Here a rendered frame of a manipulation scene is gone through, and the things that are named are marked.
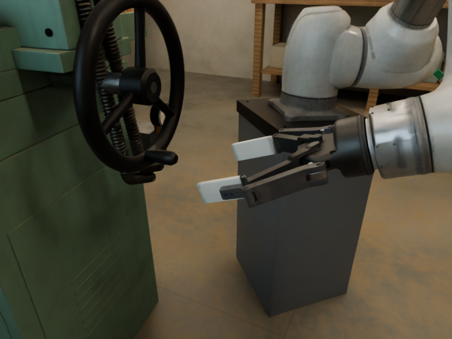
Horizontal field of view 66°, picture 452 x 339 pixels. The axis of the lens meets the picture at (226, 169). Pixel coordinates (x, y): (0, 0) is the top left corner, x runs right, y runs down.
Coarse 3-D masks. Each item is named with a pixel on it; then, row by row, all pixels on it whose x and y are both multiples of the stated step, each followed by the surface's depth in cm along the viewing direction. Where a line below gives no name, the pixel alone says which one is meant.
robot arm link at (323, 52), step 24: (312, 24) 85; (336, 24) 84; (288, 48) 91; (312, 48) 86; (336, 48) 86; (360, 48) 87; (288, 72) 92; (312, 72) 88; (336, 72) 88; (312, 96) 91
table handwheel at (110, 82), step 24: (120, 0) 48; (144, 0) 53; (96, 24) 45; (144, 24) 55; (168, 24) 61; (96, 48) 45; (144, 48) 56; (168, 48) 65; (72, 72) 60; (144, 72) 55; (144, 96) 55; (96, 120) 47; (168, 120) 68; (96, 144) 49; (168, 144) 67; (120, 168) 55; (144, 168) 61
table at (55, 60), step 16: (128, 16) 79; (0, 32) 52; (16, 32) 54; (128, 32) 80; (0, 48) 52; (16, 48) 55; (32, 48) 55; (128, 48) 66; (0, 64) 53; (16, 64) 55; (32, 64) 54; (48, 64) 53; (64, 64) 52
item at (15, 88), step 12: (12, 72) 55; (24, 72) 57; (36, 72) 59; (48, 72) 61; (0, 84) 53; (12, 84) 55; (24, 84) 57; (36, 84) 59; (48, 84) 62; (0, 96) 54; (12, 96) 56
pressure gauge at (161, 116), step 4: (152, 108) 88; (156, 108) 87; (152, 112) 88; (156, 112) 87; (160, 112) 87; (152, 116) 88; (156, 116) 87; (160, 116) 88; (164, 116) 90; (152, 120) 88; (156, 120) 88; (160, 120) 88; (156, 124) 89; (160, 124) 88; (156, 128) 92; (156, 132) 92
